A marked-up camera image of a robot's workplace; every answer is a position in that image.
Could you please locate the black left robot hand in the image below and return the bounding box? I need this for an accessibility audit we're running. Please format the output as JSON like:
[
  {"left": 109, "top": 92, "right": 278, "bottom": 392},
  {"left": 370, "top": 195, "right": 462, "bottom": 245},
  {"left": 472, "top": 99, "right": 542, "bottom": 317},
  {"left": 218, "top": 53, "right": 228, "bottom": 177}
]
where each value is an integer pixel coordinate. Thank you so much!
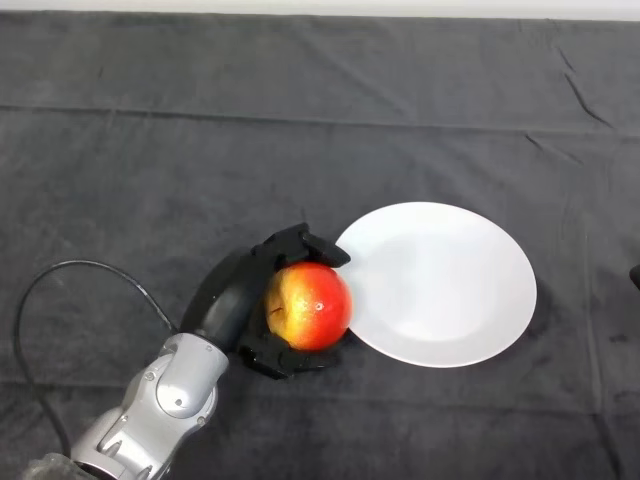
[{"left": 178, "top": 222, "right": 353, "bottom": 381}]

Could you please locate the black cloth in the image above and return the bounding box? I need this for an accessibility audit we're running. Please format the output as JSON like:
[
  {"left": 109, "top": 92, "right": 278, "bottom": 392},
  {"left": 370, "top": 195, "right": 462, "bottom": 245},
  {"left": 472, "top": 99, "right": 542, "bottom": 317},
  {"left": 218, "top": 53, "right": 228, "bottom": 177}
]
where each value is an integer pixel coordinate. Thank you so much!
[{"left": 0, "top": 9, "right": 640, "bottom": 480}]

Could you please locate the white round plate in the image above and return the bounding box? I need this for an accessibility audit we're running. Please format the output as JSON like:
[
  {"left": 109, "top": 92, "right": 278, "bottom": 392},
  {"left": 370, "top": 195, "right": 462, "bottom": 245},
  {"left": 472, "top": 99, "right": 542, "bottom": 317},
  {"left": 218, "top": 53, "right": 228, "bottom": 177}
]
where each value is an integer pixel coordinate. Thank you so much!
[{"left": 333, "top": 201, "right": 539, "bottom": 369}]

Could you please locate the red yellow apple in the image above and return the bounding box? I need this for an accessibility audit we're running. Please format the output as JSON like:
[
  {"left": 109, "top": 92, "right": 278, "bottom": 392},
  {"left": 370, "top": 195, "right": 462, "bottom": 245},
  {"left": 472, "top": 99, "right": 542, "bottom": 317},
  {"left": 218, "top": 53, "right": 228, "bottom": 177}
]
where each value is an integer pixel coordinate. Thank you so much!
[{"left": 263, "top": 261, "right": 353, "bottom": 352}]

